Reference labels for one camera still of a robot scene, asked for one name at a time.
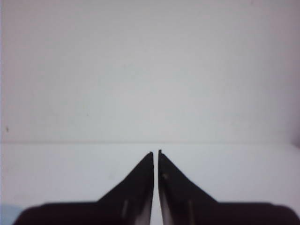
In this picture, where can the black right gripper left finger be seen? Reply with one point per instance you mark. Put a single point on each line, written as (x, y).
(128, 203)

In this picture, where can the light blue round plate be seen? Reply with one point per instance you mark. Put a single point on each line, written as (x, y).
(9, 213)

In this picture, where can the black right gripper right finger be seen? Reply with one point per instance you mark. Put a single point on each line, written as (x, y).
(184, 203)

